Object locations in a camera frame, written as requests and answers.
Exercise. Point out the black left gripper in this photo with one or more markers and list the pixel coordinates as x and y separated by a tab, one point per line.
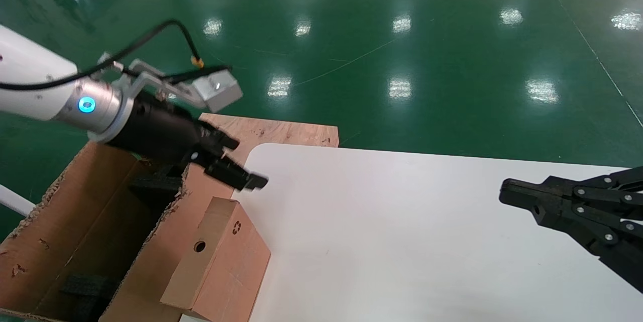
155	131

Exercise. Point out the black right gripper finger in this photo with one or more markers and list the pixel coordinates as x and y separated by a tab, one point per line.
593	186
577	221

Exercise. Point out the small cardboard box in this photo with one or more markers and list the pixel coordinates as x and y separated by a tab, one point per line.
226	272

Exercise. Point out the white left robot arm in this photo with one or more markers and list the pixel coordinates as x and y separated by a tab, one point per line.
30	61

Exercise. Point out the large open cardboard box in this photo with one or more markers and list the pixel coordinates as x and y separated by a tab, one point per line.
45	241

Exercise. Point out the wooden pallet board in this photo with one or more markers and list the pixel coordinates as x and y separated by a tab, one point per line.
286	132

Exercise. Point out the black foam pad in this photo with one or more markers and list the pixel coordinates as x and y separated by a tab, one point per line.
155	185
90	289

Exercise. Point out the white tube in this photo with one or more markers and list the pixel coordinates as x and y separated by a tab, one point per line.
12	201

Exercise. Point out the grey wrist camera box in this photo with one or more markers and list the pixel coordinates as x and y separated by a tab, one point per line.
218	92

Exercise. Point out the silver camera mounting bracket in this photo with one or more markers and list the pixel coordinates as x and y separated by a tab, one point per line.
145	79

